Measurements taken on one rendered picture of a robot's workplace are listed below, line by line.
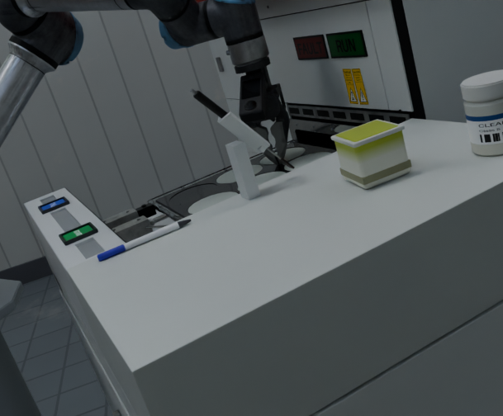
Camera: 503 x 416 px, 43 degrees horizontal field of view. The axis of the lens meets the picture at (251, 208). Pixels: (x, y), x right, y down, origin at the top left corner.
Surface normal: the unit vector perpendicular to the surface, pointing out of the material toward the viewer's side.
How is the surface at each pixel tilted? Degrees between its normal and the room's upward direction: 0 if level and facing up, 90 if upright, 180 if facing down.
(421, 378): 90
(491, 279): 90
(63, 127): 90
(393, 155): 90
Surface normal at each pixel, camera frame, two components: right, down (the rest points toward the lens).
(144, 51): 0.18, 0.28
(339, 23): -0.86, 0.39
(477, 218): 0.43, 0.18
